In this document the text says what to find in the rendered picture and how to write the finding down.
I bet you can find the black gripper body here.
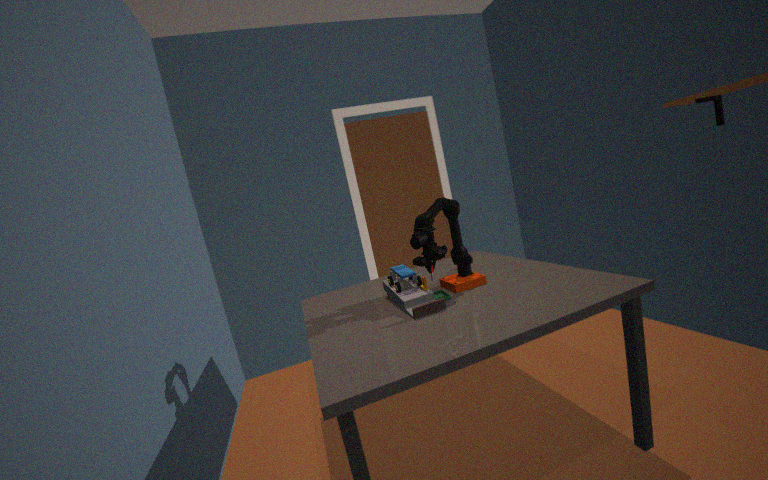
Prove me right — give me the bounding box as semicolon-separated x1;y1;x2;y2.
413;241;437;267

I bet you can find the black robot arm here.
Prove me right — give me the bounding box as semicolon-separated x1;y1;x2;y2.
410;197;474;277

